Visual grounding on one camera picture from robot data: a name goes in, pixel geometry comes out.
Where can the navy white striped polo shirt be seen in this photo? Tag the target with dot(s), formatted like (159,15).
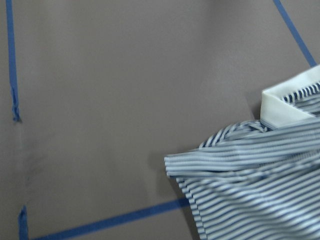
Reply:
(259,179)

